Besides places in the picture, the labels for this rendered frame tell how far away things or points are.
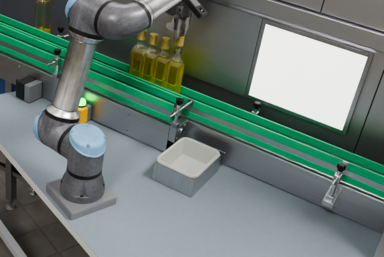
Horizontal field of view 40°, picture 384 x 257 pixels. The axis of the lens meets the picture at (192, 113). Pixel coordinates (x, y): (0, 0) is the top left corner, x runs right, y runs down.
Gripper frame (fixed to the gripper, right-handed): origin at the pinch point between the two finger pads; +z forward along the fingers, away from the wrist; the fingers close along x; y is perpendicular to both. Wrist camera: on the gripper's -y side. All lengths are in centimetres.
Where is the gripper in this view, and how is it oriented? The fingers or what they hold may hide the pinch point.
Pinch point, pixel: (180, 36)
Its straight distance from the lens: 213.1
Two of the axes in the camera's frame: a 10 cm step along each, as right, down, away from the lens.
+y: -8.0, -3.9, 4.5
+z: -1.6, 8.7, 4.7
